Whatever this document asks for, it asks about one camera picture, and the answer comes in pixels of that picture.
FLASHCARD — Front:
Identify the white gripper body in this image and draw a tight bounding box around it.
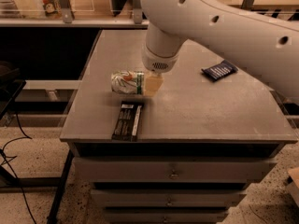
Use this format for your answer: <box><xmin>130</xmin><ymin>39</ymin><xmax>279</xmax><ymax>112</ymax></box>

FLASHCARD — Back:
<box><xmin>141</xmin><ymin>23</ymin><xmax>186</xmax><ymax>74</ymax></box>

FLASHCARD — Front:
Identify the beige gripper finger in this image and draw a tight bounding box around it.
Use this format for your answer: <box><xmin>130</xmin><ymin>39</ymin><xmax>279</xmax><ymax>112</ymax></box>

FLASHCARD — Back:
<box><xmin>143</xmin><ymin>72</ymin><xmax>164</xmax><ymax>97</ymax></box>

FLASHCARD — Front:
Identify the green white 7up can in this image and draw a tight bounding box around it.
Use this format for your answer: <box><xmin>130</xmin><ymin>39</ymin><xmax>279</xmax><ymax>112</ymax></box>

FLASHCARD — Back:
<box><xmin>111</xmin><ymin>71</ymin><xmax>144</xmax><ymax>94</ymax></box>

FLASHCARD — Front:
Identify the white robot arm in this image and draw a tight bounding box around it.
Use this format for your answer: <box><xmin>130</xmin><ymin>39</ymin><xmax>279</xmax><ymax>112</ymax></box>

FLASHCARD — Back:
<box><xmin>141</xmin><ymin>0</ymin><xmax>299</xmax><ymax>103</ymax></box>

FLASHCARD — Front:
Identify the black rxbar chocolate bar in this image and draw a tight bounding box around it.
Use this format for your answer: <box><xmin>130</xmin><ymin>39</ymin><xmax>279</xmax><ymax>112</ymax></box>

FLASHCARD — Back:
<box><xmin>111</xmin><ymin>101</ymin><xmax>144</xmax><ymax>142</ymax></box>

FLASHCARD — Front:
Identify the dark blue snack bar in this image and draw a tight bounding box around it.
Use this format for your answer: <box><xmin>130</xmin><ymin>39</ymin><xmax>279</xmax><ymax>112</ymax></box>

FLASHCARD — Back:
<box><xmin>202</xmin><ymin>60</ymin><xmax>238</xmax><ymax>82</ymax></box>

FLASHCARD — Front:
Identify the grey drawer cabinet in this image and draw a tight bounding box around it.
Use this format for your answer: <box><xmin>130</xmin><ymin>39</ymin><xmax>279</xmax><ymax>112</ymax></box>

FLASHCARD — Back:
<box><xmin>61</xmin><ymin>30</ymin><xmax>296</xmax><ymax>213</ymax></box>

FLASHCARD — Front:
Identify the top drawer with knob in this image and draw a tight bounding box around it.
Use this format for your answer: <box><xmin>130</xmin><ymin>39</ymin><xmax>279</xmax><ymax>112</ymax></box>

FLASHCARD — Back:
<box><xmin>74</xmin><ymin>157</ymin><xmax>277</xmax><ymax>183</ymax></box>

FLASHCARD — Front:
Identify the drawer with knob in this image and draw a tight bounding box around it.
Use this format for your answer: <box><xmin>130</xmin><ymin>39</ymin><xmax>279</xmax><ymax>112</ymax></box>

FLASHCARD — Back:
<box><xmin>104</xmin><ymin>210</ymin><xmax>228</xmax><ymax>224</ymax></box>
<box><xmin>91</xmin><ymin>189</ymin><xmax>246</xmax><ymax>208</ymax></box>
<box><xmin>74</xmin><ymin>157</ymin><xmax>277</xmax><ymax>183</ymax></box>

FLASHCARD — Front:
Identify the middle drawer with knob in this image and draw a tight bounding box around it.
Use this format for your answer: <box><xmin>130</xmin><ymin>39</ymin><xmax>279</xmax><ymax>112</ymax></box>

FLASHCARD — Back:
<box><xmin>91</xmin><ymin>189</ymin><xmax>246</xmax><ymax>208</ymax></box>

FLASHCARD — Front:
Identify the colourful snack bag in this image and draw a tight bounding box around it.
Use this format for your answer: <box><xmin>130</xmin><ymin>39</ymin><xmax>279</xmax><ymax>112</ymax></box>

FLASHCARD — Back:
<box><xmin>13</xmin><ymin>0</ymin><xmax>61</xmax><ymax>19</ymax></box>

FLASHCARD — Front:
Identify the bottom drawer with knob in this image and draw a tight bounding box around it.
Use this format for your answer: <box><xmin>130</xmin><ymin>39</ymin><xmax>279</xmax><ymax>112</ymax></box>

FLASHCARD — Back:
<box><xmin>104</xmin><ymin>210</ymin><xmax>228</xmax><ymax>224</ymax></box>

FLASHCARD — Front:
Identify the black side table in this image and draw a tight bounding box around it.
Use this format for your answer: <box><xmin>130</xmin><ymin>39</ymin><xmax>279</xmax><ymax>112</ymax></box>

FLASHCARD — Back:
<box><xmin>0</xmin><ymin>61</ymin><xmax>26</xmax><ymax>119</ymax></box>

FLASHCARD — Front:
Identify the metal railing post middle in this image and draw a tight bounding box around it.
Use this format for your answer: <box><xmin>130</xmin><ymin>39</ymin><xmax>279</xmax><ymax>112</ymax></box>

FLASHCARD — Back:
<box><xmin>133</xmin><ymin>0</ymin><xmax>143</xmax><ymax>24</ymax></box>

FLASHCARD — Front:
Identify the metal railing post left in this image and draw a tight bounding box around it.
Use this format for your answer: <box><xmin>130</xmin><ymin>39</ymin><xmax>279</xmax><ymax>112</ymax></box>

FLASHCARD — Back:
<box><xmin>59</xmin><ymin>0</ymin><xmax>74</xmax><ymax>23</ymax></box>

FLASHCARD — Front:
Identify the black floor cable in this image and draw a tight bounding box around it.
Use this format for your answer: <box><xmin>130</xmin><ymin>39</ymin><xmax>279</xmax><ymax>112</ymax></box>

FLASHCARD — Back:
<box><xmin>0</xmin><ymin>111</ymin><xmax>37</xmax><ymax>224</ymax></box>

